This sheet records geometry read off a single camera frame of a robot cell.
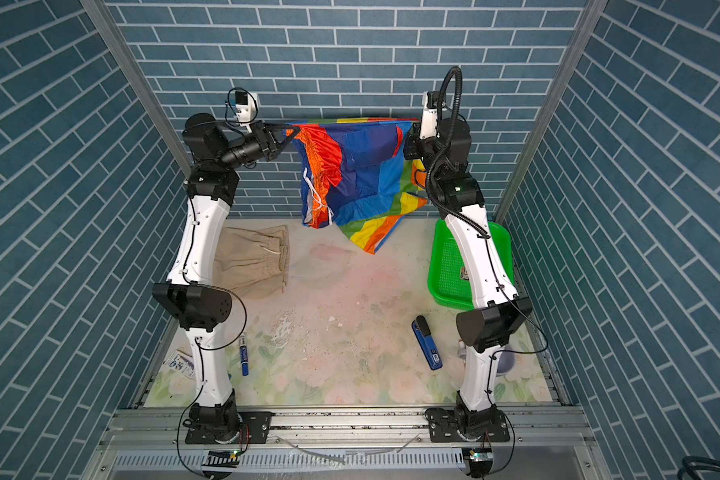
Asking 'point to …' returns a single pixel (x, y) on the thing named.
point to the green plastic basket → (447, 273)
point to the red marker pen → (462, 351)
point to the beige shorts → (248, 262)
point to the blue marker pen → (243, 355)
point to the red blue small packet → (180, 362)
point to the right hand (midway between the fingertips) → (415, 115)
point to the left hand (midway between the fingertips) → (295, 131)
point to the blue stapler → (426, 343)
